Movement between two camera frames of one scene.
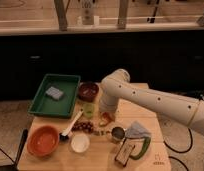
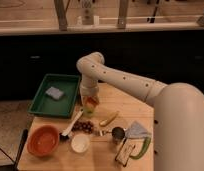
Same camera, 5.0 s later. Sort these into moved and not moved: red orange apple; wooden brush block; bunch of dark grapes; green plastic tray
Moved: red orange apple
Not moved: bunch of dark grapes; wooden brush block; green plastic tray
